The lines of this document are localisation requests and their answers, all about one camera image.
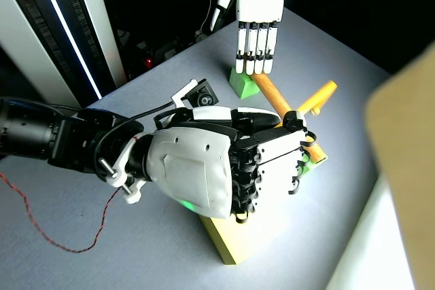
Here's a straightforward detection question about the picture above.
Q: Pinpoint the black wrist camera white bracket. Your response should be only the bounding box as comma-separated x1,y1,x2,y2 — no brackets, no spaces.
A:
171,78,218,109

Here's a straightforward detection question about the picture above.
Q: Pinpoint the grey table cloth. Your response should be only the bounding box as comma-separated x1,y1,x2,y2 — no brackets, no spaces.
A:
0,6,392,290

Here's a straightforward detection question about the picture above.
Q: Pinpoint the red black twisted cable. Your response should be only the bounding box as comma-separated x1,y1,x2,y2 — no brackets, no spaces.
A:
0,135,141,254

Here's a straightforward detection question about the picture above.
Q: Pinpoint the orange wooden dowel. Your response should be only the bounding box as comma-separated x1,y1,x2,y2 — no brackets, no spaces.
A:
253,73,329,164

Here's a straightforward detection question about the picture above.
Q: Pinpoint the yellow wooden block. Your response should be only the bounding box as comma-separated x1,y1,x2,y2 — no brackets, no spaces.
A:
198,186,290,266

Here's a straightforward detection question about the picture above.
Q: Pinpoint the yellow toy hacksaw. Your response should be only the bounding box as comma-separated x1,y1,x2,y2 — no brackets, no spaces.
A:
275,80,338,128

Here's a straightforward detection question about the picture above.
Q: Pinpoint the black device with red light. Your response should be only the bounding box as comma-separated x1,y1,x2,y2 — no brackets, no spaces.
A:
135,40,181,70

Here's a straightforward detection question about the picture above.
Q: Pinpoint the tan board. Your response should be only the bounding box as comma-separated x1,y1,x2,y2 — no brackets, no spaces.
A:
365,41,435,290

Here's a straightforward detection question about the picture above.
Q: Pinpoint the green wooden support block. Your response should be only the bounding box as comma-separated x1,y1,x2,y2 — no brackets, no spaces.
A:
297,152,329,177
228,65,261,100

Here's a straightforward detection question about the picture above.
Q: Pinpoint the white metal column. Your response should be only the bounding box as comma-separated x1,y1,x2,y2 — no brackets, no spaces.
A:
0,0,128,109

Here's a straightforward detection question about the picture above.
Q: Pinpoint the white backdrop sheet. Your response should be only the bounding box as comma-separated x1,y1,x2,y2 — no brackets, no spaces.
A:
326,173,417,290

